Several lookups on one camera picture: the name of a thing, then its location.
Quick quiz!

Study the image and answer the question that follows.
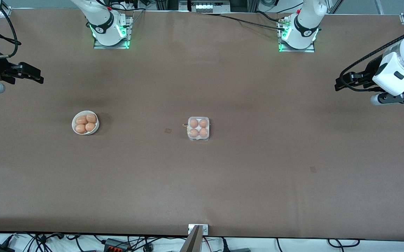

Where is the clear plastic egg box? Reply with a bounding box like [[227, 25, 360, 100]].
[[183, 116, 210, 142]]

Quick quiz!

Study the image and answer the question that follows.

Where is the white round bowl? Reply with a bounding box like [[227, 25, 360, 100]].
[[72, 111, 100, 135]]

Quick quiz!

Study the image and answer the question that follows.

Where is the grey power strip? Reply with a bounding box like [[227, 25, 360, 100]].
[[190, 0, 231, 14]]

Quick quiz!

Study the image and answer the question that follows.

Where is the black and orange adapter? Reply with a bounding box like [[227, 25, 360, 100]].
[[103, 238, 130, 252]]

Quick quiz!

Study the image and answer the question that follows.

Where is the grey metal beam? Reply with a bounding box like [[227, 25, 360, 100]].
[[179, 225, 203, 252]]

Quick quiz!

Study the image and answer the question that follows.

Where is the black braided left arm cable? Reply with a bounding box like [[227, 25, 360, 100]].
[[339, 30, 404, 92]]

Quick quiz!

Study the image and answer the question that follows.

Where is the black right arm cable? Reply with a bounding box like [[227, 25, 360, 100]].
[[0, 0, 22, 58]]

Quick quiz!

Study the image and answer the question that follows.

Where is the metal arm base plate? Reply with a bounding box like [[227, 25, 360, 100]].
[[277, 16, 315, 53], [93, 16, 132, 50]]

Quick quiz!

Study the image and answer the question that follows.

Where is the black table cable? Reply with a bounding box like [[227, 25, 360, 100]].
[[256, 11, 282, 23], [202, 13, 286, 30]]

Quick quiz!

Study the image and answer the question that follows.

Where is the small metal bracket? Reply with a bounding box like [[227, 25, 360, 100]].
[[188, 224, 209, 236]]

